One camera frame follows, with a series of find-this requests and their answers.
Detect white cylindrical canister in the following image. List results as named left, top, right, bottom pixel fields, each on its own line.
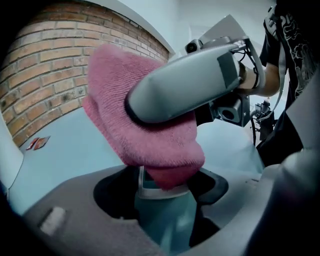
left=0, top=109, right=25, bottom=190

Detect person's black printed shirt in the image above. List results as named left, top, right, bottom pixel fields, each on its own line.
left=254, top=4, right=320, bottom=166

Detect gray shoulder strap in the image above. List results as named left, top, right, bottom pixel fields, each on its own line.
left=264, top=6, right=288, bottom=112

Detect pink cloth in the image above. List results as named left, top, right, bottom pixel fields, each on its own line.
left=82, top=44, right=206, bottom=191

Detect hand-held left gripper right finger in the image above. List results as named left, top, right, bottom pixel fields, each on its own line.
left=186, top=168, right=290, bottom=256

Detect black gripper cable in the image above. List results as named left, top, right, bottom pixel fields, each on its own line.
left=249, top=116, right=264, bottom=149

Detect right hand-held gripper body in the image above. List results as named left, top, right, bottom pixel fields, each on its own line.
left=184, top=14, right=252, bottom=128

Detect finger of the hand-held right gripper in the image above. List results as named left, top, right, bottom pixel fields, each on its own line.
left=124, top=44, right=243, bottom=124

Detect small red packet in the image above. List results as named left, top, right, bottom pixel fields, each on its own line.
left=25, top=136, right=40, bottom=151
left=33, top=135, right=52, bottom=151

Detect person's right forearm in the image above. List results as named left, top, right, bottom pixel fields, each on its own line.
left=238, top=61, right=280, bottom=98

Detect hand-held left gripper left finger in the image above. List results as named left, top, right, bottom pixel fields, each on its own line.
left=22, top=165, right=164, bottom=256

